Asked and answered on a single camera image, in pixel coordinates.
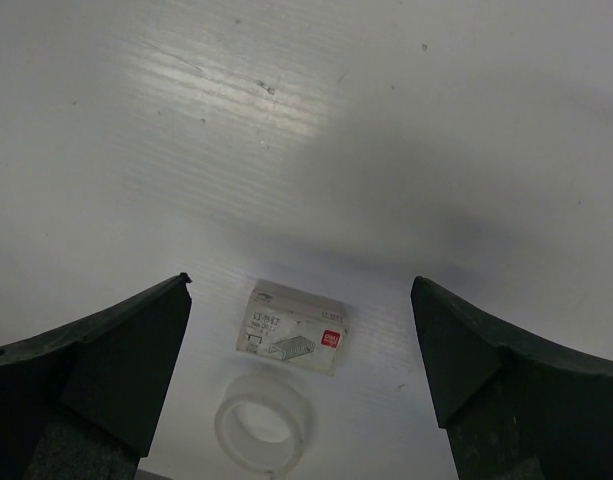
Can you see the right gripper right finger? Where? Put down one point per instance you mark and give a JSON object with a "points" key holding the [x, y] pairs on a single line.
{"points": [[514, 405]]}

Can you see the white eraser red label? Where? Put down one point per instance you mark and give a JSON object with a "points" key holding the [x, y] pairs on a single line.
{"points": [[294, 327]]}

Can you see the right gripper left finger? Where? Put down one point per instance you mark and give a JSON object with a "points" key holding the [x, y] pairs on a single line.
{"points": [[83, 401]]}

